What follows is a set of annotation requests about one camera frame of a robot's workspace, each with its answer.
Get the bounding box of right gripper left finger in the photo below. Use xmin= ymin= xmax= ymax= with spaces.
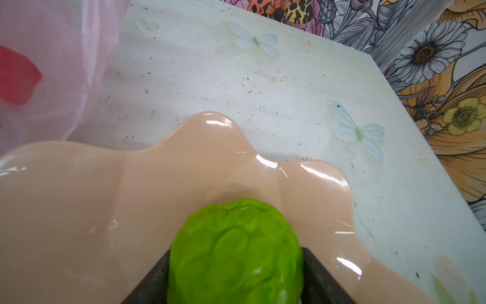
xmin=121 ymin=250 xmax=170 ymax=304

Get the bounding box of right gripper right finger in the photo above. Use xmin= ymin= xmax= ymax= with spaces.
xmin=301 ymin=247 xmax=356 ymax=304

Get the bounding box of green bumpy fruit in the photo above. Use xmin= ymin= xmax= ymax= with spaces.
xmin=167 ymin=198 xmax=304 ymax=303

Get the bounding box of pink scalloped bowl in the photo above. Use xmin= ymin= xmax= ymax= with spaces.
xmin=1 ymin=112 xmax=432 ymax=303

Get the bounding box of pink plastic bag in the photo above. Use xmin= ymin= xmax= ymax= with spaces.
xmin=1 ymin=1 xmax=130 ymax=152

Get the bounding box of right aluminium frame post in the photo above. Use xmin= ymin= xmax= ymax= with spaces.
xmin=372 ymin=1 xmax=453 ymax=72

